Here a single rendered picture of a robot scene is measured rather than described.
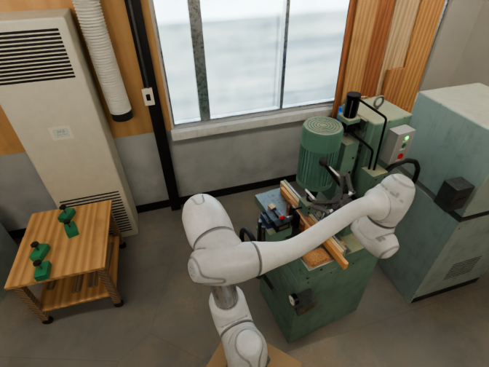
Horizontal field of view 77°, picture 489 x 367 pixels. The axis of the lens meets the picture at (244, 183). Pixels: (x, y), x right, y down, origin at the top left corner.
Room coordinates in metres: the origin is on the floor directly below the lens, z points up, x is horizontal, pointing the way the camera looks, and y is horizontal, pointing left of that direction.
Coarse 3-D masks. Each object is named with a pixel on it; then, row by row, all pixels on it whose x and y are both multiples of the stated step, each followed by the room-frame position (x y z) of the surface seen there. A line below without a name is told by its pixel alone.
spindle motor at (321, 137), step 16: (304, 128) 1.16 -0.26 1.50; (320, 128) 1.15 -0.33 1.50; (336, 128) 1.15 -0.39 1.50; (304, 144) 1.14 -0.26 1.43; (320, 144) 1.09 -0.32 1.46; (336, 144) 1.11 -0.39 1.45; (304, 160) 1.13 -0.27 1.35; (336, 160) 1.13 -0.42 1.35; (304, 176) 1.12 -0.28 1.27; (320, 176) 1.09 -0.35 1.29
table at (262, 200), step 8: (264, 192) 1.43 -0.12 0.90; (272, 192) 1.43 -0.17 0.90; (280, 192) 1.43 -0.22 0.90; (256, 200) 1.39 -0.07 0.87; (264, 200) 1.36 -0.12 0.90; (272, 200) 1.36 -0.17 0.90; (280, 200) 1.36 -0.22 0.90; (264, 208) 1.29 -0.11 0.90; (280, 208) 1.29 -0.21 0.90; (296, 232) 1.10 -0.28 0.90; (304, 264) 0.90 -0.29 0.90; (320, 264) 0.90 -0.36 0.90; (328, 264) 0.91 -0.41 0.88; (336, 264) 0.93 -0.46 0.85; (304, 272) 0.89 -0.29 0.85; (312, 272) 0.87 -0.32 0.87
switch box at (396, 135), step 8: (392, 128) 1.18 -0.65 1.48; (400, 128) 1.18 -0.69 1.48; (408, 128) 1.18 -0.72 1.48; (392, 136) 1.16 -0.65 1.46; (400, 136) 1.13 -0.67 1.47; (384, 144) 1.18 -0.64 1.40; (392, 144) 1.14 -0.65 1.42; (400, 144) 1.14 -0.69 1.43; (408, 144) 1.16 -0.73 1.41; (384, 152) 1.17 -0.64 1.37; (392, 152) 1.13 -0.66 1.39; (400, 152) 1.15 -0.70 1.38; (384, 160) 1.16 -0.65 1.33; (392, 160) 1.13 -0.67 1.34; (400, 160) 1.16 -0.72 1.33
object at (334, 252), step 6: (282, 186) 1.44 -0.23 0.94; (282, 192) 1.41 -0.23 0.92; (288, 192) 1.39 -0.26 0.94; (288, 198) 1.35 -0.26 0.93; (312, 222) 1.14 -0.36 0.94; (330, 246) 0.98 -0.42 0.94; (330, 252) 0.96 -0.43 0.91; (336, 252) 0.94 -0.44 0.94; (336, 258) 0.92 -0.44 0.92; (342, 258) 0.90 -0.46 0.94; (342, 264) 0.88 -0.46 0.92; (348, 264) 0.87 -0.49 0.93
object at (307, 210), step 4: (320, 192) 1.23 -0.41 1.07; (320, 196) 1.20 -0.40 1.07; (324, 196) 1.20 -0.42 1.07; (300, 200) 1.18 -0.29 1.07; (304, 200) 1.17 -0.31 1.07; (300, 204) 1.17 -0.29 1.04; (304, 204) 1.15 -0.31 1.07; (308, 204) 1.14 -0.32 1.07; (304, 208) 1.14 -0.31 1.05; (308, 208) 1.13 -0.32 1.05; (312, 208) 1.14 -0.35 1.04; (304, 212) 1.13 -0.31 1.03; (308, 212) 1.13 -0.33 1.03; (312, 212) 1.15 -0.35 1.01
